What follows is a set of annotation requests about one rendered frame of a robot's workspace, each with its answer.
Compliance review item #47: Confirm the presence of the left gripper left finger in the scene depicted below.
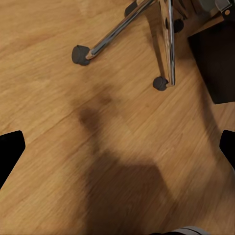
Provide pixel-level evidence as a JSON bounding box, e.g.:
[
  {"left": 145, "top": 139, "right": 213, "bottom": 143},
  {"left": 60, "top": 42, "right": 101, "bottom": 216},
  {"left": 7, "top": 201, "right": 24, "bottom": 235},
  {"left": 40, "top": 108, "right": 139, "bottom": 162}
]
[{"left": 0, "top": 130, "right": 25, "bottom": 188}]

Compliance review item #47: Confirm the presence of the swivel chair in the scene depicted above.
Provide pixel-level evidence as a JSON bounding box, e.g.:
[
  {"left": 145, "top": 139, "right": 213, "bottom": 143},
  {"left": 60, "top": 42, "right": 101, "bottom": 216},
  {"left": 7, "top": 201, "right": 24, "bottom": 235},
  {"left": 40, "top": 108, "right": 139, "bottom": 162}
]
[{"left": 71, "top": 0, "right": 235, "bottom": 91}]

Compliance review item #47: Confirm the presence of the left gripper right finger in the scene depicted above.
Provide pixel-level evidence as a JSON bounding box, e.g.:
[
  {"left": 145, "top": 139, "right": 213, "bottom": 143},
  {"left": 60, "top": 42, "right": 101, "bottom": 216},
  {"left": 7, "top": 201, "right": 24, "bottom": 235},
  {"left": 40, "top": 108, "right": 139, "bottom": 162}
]
[{"left": 219, "top": 130, "right": 235, "bottom": 170}]

